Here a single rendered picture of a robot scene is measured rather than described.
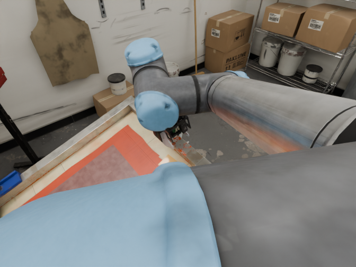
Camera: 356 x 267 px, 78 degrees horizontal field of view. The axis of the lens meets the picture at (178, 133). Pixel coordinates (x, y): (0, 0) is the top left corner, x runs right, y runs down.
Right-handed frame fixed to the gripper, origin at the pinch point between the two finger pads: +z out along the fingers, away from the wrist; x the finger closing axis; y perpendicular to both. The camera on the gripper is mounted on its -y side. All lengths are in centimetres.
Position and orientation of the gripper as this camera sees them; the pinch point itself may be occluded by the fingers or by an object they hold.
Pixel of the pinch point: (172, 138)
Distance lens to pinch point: 72.6
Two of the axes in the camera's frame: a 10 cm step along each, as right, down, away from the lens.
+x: 7.4, -6.2, 2.6
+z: 2.0, 5.8, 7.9
